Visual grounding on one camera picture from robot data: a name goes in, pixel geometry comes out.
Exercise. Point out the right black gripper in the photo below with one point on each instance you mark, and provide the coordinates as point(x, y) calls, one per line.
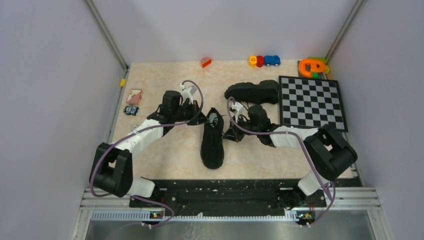
point(232, 133)

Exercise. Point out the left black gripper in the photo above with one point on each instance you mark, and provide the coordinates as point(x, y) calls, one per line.
point(197, 117)

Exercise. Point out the black shoe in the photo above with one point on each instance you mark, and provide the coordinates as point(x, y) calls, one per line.
point(265, 92)
point(212, 151)

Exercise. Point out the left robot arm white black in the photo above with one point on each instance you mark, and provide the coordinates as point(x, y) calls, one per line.
point(112, 169)

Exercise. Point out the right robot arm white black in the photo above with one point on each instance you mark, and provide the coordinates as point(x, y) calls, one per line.
point(326, 151)

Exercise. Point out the orange toy brick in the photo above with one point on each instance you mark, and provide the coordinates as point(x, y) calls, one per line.
point(205, 61)

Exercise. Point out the pink triangle card box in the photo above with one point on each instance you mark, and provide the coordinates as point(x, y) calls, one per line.
point(134, 97)

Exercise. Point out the small blue black toy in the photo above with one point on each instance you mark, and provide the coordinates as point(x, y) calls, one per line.
point(131, 110)

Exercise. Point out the yellow toy cylinder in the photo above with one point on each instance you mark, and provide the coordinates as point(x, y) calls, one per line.
point(252, 61)

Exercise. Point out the red toy cylinder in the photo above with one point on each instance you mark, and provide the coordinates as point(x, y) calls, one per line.
point(259, 61)

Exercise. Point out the black white checkerboard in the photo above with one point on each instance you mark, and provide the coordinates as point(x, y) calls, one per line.
point(311, 103)

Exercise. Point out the blue toy car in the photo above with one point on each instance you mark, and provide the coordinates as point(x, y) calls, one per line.
point(271, 60)

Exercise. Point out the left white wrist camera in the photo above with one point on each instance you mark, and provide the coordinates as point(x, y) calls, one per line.
point(188, 92)

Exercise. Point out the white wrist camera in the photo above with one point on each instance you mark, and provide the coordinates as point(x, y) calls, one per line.
point(188, 92)
point(236, 108)

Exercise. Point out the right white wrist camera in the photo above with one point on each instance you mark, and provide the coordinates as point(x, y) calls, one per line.
point(236, 108)

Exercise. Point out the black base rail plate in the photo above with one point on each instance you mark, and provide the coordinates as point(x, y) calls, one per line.
point(230, 197)

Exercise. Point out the yellow clip on rail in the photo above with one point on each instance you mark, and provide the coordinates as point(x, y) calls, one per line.
point(122, 83)

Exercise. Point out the orange ring toy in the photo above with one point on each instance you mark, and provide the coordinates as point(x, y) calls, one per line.
point(312, 68)

